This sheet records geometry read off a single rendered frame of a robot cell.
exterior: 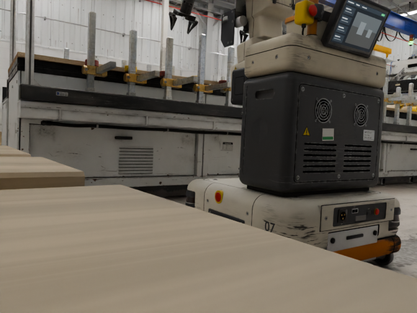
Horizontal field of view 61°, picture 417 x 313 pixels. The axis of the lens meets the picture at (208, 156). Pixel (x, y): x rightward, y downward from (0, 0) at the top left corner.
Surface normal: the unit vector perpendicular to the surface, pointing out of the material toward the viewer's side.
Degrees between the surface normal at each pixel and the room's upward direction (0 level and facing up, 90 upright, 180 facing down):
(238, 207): 90
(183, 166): 90
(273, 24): 82
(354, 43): 115
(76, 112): 90
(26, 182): 90
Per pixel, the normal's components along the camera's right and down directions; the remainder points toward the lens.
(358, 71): 0.55, 0.07
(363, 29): 0.48, 0.48
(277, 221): -0.84, -0.01
